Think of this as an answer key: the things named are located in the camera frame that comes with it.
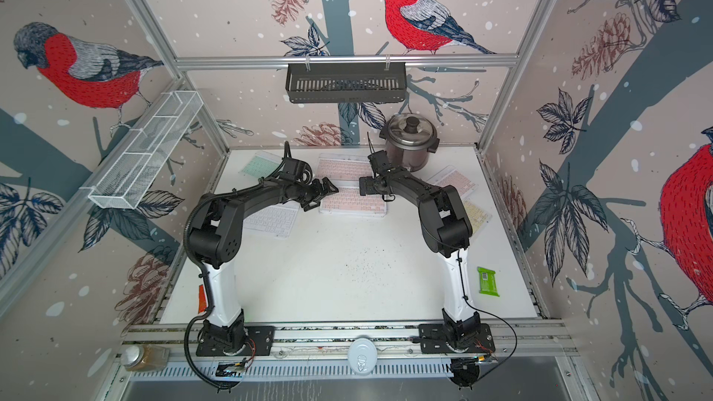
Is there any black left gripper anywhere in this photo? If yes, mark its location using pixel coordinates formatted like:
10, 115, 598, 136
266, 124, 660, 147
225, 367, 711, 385
294, 176, 340, 211

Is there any pink keyboard front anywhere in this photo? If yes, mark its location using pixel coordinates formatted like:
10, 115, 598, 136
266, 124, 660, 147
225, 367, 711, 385
319, 188, 387, 218

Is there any pink keyboard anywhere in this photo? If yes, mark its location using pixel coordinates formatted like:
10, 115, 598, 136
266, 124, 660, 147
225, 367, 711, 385
316, 154, 372, 182
319, 188, 387, 218
427, 165, 478, 199

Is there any white keyboard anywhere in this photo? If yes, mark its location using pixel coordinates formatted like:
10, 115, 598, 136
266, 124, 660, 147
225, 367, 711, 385
243, 202, 300, 239

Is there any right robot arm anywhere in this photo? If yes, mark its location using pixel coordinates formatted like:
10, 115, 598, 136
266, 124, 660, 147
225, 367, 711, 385
359, 150, 481, 350

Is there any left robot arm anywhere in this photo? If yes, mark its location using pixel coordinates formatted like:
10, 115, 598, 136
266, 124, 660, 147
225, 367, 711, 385
183, 156, 339, 343

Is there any pink keyboard back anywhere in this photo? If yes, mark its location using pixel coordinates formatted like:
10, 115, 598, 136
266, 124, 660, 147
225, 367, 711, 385
316, 154, 372, 182

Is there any steel rice cooker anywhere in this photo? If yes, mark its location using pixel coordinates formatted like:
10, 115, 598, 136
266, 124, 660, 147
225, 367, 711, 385
379, 113, 440, 172

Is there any green keyboard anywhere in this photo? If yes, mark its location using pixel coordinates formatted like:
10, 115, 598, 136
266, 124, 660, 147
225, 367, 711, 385
241, 151, 282, 178

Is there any pink keyboard right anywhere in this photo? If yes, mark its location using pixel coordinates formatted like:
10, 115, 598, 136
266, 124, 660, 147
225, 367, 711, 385
427, 165, 478, 199

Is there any black hanging basket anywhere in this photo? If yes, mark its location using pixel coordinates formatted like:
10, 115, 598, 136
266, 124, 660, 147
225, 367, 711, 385
285, 62, 408, 104

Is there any yellow keyboard right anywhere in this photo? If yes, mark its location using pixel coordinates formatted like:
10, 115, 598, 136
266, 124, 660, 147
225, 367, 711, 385
463, 200, 492, 239

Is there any green packet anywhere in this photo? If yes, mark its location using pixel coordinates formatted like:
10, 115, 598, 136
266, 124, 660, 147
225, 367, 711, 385
477, 267, 499, 297

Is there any white round cap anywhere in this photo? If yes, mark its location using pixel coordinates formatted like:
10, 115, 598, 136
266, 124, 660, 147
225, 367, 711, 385
347, 337, 378, 376

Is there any red packet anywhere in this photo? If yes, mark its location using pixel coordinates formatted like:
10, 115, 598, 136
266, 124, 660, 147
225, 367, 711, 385
198, 284, 208, 314

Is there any glass jar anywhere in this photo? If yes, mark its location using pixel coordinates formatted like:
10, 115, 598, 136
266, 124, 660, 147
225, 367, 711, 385
121, 345, 170, 372

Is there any left black cable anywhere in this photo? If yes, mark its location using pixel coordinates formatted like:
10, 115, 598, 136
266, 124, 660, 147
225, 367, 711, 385
182, 255, 246, 392

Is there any black cable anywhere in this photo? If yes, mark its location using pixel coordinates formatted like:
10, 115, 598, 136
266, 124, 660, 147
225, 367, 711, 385
182, 255, 246, 392
456, 250, 519, 385

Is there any right black cable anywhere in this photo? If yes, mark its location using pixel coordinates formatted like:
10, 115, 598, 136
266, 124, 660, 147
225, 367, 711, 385
456, 250, 519, 385

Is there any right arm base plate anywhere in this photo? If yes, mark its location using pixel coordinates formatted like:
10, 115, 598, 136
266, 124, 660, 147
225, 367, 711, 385
413, 321, 496, 355

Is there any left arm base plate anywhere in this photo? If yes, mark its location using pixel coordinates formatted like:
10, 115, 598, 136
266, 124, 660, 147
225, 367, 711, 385
196, 321, 276, 358

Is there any aluminium front rail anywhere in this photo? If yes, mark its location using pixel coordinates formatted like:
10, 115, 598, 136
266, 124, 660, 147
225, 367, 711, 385
119, 319, 579, 360

